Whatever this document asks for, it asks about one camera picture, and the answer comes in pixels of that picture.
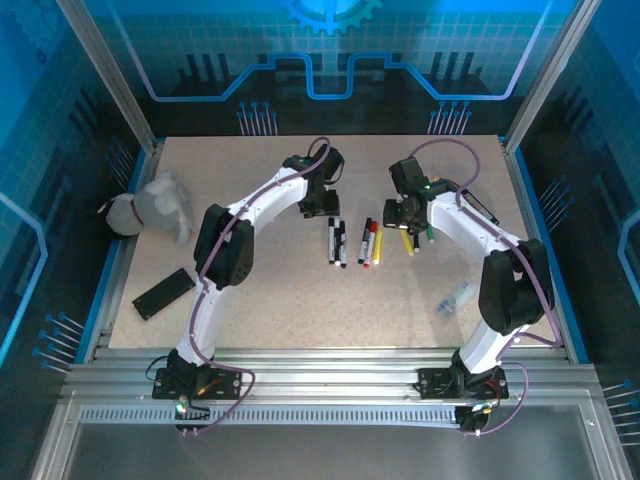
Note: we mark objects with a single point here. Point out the aluminium side rail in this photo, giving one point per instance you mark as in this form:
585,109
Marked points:
524,200
116,290

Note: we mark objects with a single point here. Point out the aluminium front rails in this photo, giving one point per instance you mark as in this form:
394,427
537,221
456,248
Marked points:
325,372

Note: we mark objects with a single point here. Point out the thin white black marker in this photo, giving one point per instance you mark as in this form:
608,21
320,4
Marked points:
415,245

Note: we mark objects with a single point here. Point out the red and white marker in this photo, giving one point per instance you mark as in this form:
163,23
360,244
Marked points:
370,245

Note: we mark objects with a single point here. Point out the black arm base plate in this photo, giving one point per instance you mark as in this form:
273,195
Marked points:
227,382
432,382

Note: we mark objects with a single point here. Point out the black and white marker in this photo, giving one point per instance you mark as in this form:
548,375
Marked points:
337,242
331,242
343,246

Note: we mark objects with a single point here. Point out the yellow highlighter pen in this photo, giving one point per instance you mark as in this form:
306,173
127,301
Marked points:
377,246
407,243

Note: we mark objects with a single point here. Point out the black battery pack orange print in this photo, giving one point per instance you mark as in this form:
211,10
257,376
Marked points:
482,207

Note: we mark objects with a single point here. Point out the black adapter with LED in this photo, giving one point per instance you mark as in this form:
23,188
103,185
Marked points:
470,420
192,411

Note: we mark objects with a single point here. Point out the clear plastic bag blue items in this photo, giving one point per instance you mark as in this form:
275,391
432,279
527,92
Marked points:
455,299

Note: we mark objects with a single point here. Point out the green pen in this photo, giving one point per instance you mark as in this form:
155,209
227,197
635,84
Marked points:
430,235

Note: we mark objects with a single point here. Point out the aluminium frame post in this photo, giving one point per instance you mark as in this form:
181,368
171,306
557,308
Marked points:
112,75
546,75

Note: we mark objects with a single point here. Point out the grey metal front panel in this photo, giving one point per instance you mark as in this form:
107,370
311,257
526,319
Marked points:
325,455

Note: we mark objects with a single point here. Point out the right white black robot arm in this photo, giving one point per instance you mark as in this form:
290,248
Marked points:
515,295

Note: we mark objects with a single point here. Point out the black flat rectangular case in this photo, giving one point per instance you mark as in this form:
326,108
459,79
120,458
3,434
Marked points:
162,295

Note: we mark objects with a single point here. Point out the white marker with black cap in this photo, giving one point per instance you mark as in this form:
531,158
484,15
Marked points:
364,242

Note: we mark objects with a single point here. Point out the grey plush toy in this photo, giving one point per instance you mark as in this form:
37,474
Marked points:
150,205

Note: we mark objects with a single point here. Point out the battery lead with yellow plug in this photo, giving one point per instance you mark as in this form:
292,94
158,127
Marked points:
436,177

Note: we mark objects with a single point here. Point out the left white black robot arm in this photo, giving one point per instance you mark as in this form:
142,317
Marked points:
225,250

